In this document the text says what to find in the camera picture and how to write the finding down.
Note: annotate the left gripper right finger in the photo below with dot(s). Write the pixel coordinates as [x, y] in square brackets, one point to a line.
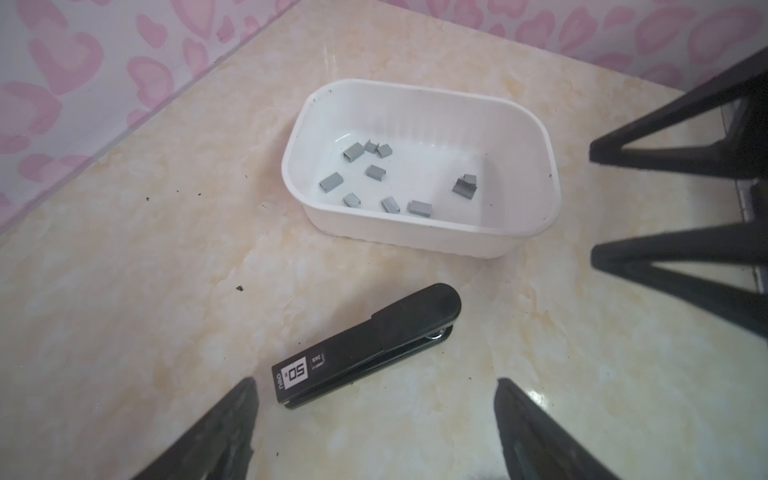
[534, 445]

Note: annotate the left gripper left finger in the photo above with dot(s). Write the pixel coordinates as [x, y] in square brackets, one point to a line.
[218, 445]

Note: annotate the black stapler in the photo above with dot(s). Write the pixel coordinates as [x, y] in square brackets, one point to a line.
[409, 326]

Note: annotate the white plastic tray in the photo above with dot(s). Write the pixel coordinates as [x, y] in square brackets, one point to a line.
[437, 136]

